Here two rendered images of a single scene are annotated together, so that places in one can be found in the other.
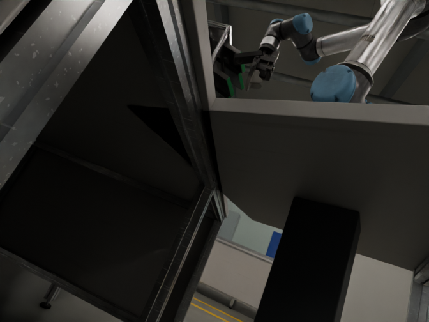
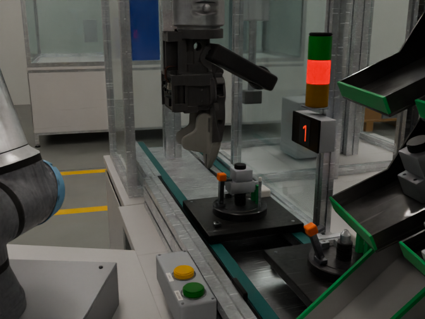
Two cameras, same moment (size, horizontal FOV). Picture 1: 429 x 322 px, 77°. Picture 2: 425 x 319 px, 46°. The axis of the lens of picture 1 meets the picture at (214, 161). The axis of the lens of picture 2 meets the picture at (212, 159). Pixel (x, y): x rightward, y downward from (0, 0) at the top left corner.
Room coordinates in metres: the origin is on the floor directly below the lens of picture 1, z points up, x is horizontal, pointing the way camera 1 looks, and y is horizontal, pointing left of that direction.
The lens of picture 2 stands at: (1.57, -0.37, 1.45)
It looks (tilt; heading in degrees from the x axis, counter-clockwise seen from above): 16 degrees down; 150
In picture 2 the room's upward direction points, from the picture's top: straight up
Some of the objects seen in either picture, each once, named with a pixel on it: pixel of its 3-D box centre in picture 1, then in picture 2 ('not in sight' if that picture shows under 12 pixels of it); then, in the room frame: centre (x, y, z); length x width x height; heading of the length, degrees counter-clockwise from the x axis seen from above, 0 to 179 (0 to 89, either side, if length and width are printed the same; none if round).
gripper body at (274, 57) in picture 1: (263, 62); (194, 71); (0.91, -0.02, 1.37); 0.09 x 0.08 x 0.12; 78
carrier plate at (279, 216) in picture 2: not in sight; (240, 214); (0.57, 0.28, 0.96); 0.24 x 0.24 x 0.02; 78
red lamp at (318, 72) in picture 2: not in sight; (318, 71); (0.74, 0.36, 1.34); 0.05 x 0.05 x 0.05
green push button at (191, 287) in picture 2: not in sight; (193, 292); (0.85, 0.00, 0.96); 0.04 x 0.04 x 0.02
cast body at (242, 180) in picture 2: not in sight; (243, 177); (0.57, 0.29, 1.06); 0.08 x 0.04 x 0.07; 78
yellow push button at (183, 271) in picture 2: not in sight; (183, 273); (0.78, 0.02, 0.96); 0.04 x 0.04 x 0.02
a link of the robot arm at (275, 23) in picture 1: (275, 33); not in sight; (0.91, -0.02, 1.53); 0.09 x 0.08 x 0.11; 40
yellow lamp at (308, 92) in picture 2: not in sight; (317, 94); (0.74, 0.36, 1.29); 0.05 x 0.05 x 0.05
